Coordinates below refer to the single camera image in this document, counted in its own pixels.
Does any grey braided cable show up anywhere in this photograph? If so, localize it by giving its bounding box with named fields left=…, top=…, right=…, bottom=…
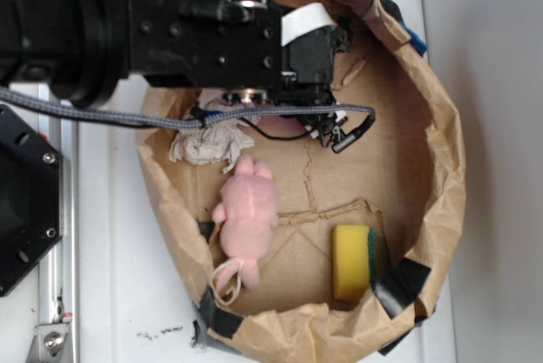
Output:
left=0, top=85, right=377, bottom=154

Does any aluminium frame rail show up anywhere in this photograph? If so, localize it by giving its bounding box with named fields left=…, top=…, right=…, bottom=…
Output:
left=38, top=114, right=80, bottom=362

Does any white tape strip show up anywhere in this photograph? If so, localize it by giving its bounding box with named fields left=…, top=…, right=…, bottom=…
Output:
left=281, top=3, right=336, bottom=47

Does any brown paper bag container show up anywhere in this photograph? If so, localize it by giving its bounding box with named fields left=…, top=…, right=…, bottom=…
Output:
left=137, top=0, right=466, bottom=362

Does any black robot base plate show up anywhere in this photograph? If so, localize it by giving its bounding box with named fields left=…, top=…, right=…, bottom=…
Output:
left=1, top=104, right=62, bottom=297

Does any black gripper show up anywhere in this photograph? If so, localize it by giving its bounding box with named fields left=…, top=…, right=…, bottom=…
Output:
left=115, top=0, right=346, bottom=142

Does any crumpled white paper towel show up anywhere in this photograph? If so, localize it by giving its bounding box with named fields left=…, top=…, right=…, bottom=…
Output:
left=169, top=119, right=255, bottom=173

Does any yellow green sponge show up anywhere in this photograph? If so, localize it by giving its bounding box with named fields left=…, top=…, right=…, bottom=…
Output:
left=332, top=225, right=377, bottom=304

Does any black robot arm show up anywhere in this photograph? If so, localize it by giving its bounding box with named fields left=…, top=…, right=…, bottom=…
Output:
left=1, top=0, right=347, bottom=109

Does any pink plush pig toy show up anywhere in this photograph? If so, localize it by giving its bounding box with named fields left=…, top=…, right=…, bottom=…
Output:
left=212, top=154, right=279, bottom=292

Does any metal corner bracket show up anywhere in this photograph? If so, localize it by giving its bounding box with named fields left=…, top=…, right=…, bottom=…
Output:
left=25, top=323, right=73, bottom=363

